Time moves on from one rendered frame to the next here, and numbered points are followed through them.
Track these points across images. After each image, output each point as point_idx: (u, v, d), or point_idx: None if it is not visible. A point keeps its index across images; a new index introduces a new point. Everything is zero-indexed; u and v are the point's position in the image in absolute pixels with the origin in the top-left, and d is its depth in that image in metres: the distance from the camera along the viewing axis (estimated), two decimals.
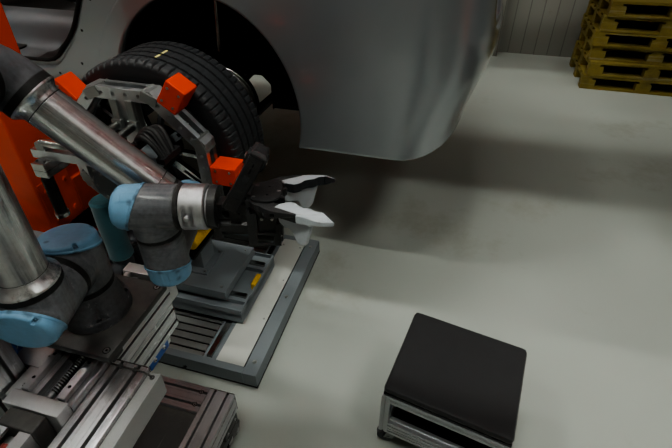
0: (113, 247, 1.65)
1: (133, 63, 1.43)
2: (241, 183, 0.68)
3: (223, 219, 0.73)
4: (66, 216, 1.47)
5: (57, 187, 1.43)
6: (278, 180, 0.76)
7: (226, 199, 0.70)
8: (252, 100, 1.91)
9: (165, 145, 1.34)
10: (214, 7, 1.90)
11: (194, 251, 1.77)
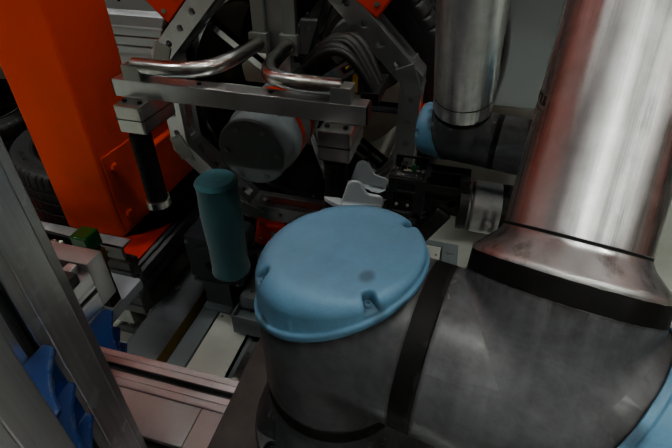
0: (225, 259, 1.01)
1: None
2: None
3: (454, 198, 0.65)
4: (166, 207, 0.83)
5: (156, 153, 0.78)
6: None
7: (441, 225, 0.67)
8: None
9: (374, 69, 0.70)
10: None
11: None
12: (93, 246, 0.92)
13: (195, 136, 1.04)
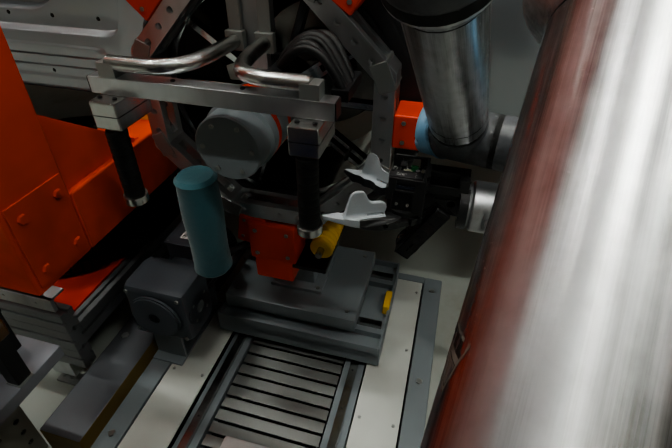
0: (206, 255, 1.02)
1: None
2: (421, 238, 0.69)
3: (454, 198, 0.65)
4: (144, 203, 0.84)
5: (132, 149, 0.79)
6: None
7: (441, 225, 0.67)
8: None
9: (345, 66, 0.71)
10: None
11: (322, 260, 1.14)
12: None
13: (177, 134, 1.05)
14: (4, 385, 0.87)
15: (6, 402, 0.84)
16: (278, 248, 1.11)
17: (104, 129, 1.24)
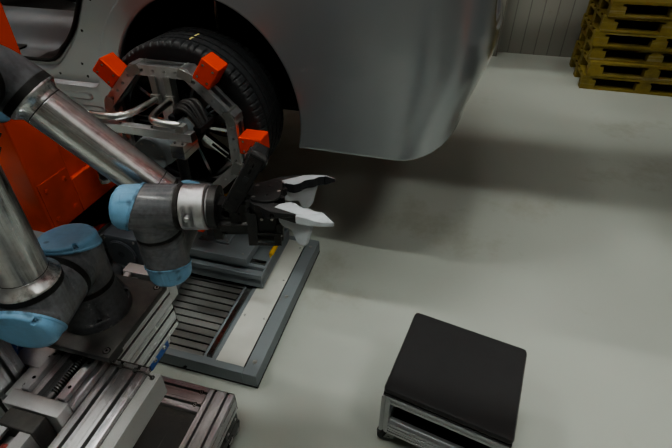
0: None
1: (170, 44, 1.60)
2: (241, 183, 0.68)
3: (223, 219, 0.73)
4: (109, 182, 1.64)
5: None
6: (278, 180, 0.76)
7: (226, 199, 0.70)
8: None
9: (201, 116, 1.51)
10: (214, 7, 1.91)
11: None
12: None
13: (132, 145, 1.85)
14: None
15: None
16: None
17: None
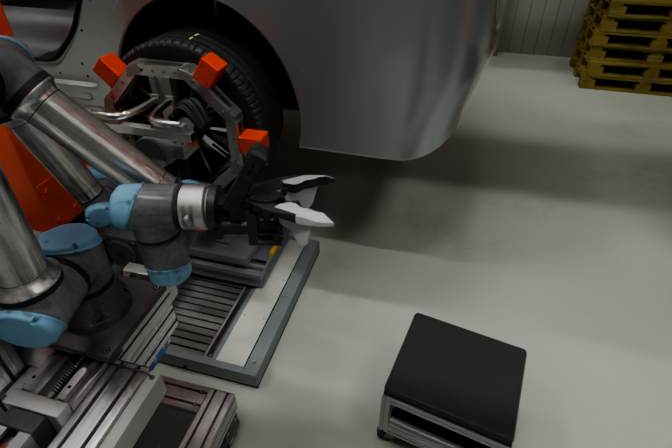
0: None
1: (170, 44, 1.60)
2: (241, 183, 0.68)
3: (223, 219, 0.73)
4: None
5: None
6: (278, 180, 0.76)
7: (226, 199, 0.70)
8: None
9: (201, 116, 1.51)
10: (214, 7, 1.91)
11: None
12: None
13: (132, 145, 1.85)
14: None
15: None
16: None
17: None
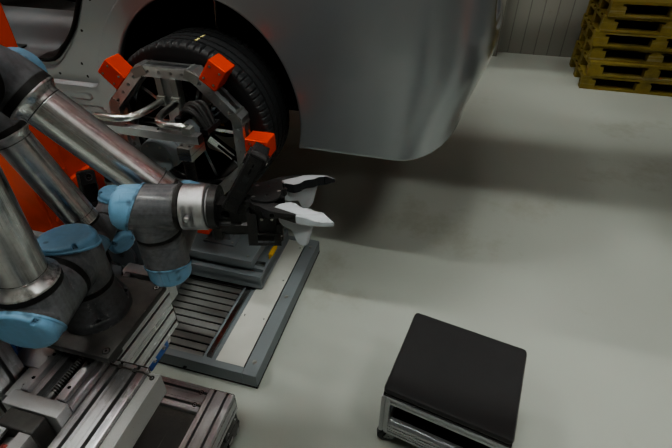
0: None
1: (176, 45, 1.59)
2: (241, 183, 0.68)
3: (223, 219, 0.73)
4: (114, 184, 1.63)
5: None
6: (278, 180, 0.76)
7: (226, 199, 0.70)
8: None
9: (208, 118, 1.50)
10: (214, 7, 1.90)
11: None
12: None
13: (137, 147, 1.84)
14: None
15: None
16: None
17: None
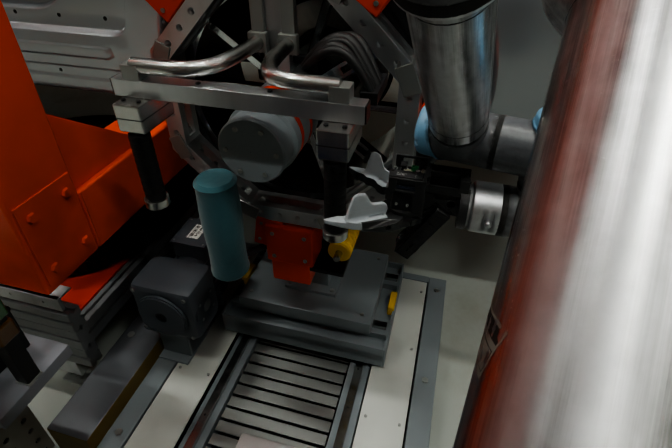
0: (224, 259, 1.01)
1: None
2: (421, 238, 0.69)
3: (454, 198, 0.65)
4: (165, 206, 0.83)
5: (155, 152, 0.78)
6: None
7: (441, 225, 0.67)
8: None
9: (373, 69, 0.70)
10: None
11: (340, 263, 1.13)
12: None
13: (195, 136, 1.04)
14: (13, 384, 0.87)
15: (16, 401, 0.84)
16: (295, 251, 1.10)
17: (110, 128, 1.24)
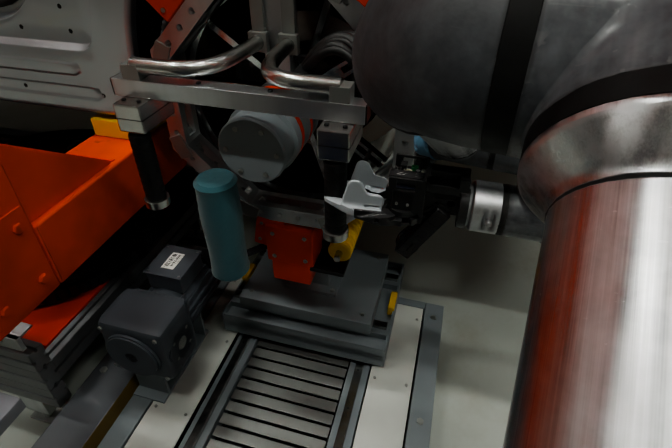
0: (225, 259, 1.00)
1: None
2: (421, 237, 0.69)
3: (455, 198, 0.65)
4: (165, 206, 0.83)
5: (155, 152, 0.78)
6: None
7: (441, 225, 0.67)
8: None
9: None
10: None
11: (340, 263, 1.13)
12: None
13: (195, 136, 1.04)
14: None
15: None
16: (296, 251, 1.10)
17: (79, 150, 1.15)
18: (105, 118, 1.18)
